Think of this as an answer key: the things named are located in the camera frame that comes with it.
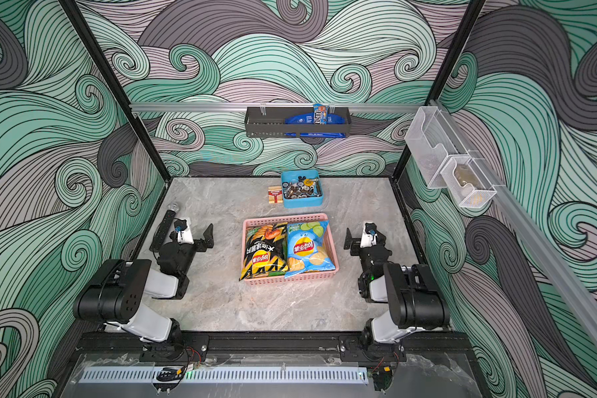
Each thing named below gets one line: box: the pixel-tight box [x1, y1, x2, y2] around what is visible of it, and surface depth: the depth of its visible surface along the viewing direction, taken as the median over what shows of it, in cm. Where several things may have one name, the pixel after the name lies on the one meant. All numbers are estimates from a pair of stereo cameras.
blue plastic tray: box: [281, 169, 324, 209], surface depth 113 cm
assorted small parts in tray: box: [281, 175, 322, 199], surface depth 117 cm
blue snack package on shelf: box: [284, 103, 346, 138], surface depth 94 cm
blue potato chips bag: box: [283, 219, 336, 279], surface depth 83 cm
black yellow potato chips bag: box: [238, 222, 290, 282], surface depth 82 cm
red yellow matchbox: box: [267, 185, 283, 204], surface depth 113 cm
